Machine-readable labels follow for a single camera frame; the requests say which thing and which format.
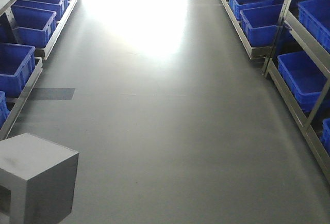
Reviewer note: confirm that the gray hollow cube base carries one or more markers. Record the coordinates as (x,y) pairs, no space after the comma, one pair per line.
(37,180)

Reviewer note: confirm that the metal shelf rack right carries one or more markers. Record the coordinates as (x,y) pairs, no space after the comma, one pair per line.
(291,37)

